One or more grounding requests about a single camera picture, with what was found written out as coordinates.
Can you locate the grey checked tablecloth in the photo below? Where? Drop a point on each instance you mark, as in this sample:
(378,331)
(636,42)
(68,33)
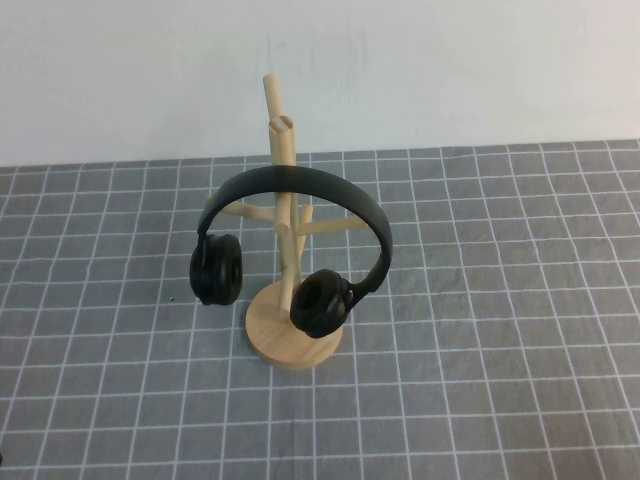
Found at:
(480,310)

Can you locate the black over-ear headphones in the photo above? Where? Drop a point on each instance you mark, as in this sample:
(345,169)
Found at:
(300,178)

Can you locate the wooden tree-shaped headphone stand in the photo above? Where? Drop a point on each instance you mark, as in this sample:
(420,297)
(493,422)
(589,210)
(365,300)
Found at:
(282,346)

